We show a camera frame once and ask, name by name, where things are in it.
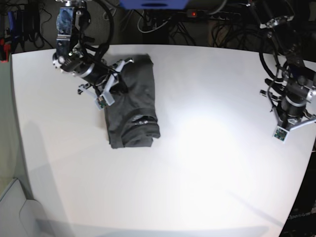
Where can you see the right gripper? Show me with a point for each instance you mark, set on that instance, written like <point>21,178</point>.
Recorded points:
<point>92,72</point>

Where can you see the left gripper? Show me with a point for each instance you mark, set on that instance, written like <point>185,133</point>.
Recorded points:
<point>292,107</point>

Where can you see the grey t-shirt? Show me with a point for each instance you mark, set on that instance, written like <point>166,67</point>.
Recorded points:
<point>132,121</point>

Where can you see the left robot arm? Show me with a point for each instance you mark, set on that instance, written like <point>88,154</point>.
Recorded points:
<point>274,18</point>

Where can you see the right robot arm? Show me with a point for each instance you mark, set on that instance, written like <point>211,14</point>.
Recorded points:
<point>74,51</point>

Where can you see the blue box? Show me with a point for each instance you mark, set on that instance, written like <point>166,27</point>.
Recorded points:
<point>153,4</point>

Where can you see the red clamp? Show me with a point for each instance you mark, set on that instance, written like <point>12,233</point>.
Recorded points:
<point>5,49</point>

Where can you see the grey bin at table corner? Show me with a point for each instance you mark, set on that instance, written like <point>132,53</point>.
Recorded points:
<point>22,217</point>

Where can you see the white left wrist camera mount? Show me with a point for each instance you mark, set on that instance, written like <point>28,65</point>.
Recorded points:
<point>275,93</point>

